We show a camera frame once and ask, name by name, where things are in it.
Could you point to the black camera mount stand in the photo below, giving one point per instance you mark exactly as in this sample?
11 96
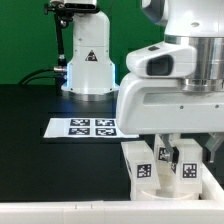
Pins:
63 15

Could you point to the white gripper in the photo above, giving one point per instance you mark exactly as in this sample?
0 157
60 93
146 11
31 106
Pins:
151 99

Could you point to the white L-shaped fence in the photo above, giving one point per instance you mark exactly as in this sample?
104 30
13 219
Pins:
208 210

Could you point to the white marker sheet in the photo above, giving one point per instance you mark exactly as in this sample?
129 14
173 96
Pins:
84 128

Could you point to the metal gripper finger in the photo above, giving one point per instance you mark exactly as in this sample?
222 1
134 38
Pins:
212 145

